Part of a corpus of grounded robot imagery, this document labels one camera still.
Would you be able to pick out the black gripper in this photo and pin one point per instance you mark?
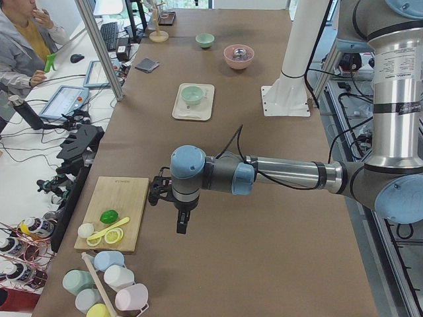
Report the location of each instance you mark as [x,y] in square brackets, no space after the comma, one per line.
[185,206]

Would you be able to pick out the green bowl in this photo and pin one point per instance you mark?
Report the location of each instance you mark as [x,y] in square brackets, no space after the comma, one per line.
[192,95]
[205,40]

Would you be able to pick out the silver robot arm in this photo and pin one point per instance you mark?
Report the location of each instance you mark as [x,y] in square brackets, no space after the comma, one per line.
[389,181]

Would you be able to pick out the bamboo cutting board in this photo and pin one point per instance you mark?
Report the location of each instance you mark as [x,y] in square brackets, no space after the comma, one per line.
[117,204]

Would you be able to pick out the yellow plastic knife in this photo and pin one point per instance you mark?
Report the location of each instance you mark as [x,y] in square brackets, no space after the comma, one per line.
[104,231]

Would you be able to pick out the lemon slice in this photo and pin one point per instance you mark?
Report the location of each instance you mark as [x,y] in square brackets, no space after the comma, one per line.
[93,241]
[113,236]

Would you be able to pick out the green lime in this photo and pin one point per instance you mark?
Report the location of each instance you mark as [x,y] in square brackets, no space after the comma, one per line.
[109,216]

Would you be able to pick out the white mug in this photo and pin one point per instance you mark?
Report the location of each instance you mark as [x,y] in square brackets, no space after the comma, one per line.
[118,277]

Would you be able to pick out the blue mug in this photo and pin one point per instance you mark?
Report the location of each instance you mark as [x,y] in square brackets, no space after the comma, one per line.
[104,259]

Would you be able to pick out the pink mug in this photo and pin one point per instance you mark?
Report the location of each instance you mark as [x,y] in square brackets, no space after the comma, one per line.
[134,297]

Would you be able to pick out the cream rabbit serving tray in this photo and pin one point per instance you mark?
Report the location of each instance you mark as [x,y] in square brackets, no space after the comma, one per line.
[200,112]

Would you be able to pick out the white garlic bulb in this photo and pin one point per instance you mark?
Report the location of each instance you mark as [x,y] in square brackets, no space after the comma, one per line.
[85,230]

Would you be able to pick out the green bowl on tray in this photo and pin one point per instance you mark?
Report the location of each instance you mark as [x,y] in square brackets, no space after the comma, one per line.
[192,95]

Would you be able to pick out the yellow mug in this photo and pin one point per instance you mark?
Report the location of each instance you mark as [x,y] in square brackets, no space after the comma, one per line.
[98,310]

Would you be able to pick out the green mug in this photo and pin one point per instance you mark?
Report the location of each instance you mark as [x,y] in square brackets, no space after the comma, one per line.
[76,281]

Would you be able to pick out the grey mug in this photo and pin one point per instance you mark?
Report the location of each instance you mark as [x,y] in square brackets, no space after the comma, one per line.
[86,298]

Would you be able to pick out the grey folded cloth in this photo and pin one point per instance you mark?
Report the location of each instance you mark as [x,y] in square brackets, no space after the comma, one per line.
[147,65]

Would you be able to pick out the blue teach pendant far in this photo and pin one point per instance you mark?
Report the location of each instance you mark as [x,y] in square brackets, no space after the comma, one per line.
[95,76]

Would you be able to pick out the blue teach pendant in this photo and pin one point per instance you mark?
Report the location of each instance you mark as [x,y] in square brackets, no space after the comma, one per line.
[95,76]
[64,102]

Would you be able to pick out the blue teach pendant near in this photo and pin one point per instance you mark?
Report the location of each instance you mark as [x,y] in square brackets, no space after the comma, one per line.
[64,102]

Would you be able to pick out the pink bowl with ice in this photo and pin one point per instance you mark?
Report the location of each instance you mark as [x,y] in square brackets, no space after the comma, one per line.
[237,64]

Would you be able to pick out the metal ice scoop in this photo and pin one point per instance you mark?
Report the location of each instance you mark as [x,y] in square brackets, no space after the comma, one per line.
[240,54]

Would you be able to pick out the black power adapter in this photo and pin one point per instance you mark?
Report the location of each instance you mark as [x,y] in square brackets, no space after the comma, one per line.
[123,47]

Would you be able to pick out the white cap bottle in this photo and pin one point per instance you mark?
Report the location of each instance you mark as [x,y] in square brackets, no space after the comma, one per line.
[13,246]

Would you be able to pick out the wooden stand with round base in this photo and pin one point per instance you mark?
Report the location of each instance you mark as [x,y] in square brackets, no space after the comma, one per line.
[157,35]

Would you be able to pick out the black computer mouse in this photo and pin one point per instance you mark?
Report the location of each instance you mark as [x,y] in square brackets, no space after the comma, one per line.
[75,58]

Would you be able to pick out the black keyboard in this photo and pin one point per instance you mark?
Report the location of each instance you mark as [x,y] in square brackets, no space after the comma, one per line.
[109,31]

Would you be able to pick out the black water bottle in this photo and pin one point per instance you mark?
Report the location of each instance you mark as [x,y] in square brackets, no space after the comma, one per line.
[26,112]

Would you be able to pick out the green plastic clip toy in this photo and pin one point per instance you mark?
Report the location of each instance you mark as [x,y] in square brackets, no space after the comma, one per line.
[50,63]

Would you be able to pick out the person in grey jacket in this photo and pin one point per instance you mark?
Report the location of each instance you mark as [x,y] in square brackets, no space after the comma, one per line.
[28,37]

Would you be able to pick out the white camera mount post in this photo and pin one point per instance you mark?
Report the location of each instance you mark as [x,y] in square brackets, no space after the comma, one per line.
[288,94]

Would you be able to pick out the copper wire bottle rack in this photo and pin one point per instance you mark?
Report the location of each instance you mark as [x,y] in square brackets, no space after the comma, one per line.
[30,271]

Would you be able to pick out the aluminium frame post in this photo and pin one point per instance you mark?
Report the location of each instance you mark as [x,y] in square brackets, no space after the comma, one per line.
[100,48]

